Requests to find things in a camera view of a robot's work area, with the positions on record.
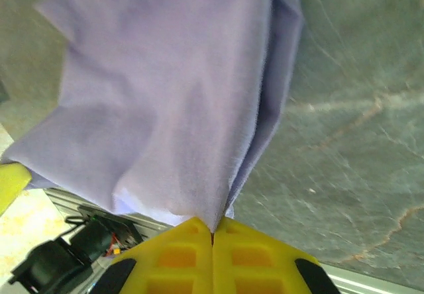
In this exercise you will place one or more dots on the purple t-shirt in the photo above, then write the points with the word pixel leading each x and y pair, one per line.
pixel 165 92

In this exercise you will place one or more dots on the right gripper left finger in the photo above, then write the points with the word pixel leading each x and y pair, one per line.
pixel 179 261

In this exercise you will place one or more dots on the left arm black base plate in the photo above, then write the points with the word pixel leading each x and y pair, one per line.
pixel 122 231

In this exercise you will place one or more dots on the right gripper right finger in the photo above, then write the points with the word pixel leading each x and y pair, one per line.
pixel 251 261

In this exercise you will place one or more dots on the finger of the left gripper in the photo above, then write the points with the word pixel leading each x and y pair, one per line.
pixel 11 183

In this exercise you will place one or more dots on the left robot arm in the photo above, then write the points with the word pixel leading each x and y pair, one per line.
pixel 56 261

